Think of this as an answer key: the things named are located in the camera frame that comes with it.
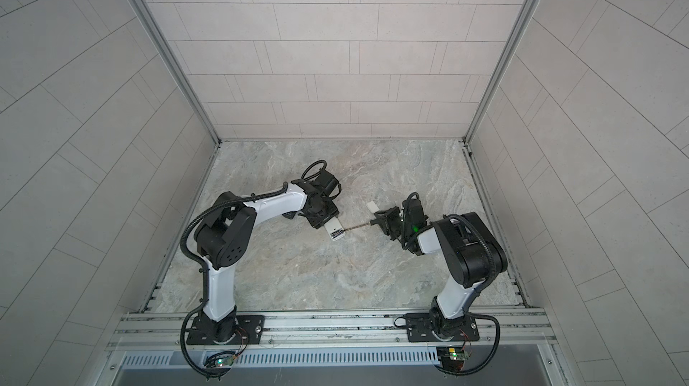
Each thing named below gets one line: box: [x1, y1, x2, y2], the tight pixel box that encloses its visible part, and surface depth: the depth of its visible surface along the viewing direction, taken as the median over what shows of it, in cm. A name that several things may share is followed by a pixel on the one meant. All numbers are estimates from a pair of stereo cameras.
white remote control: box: [323, 216, 347, 241], surface depth 91 cm
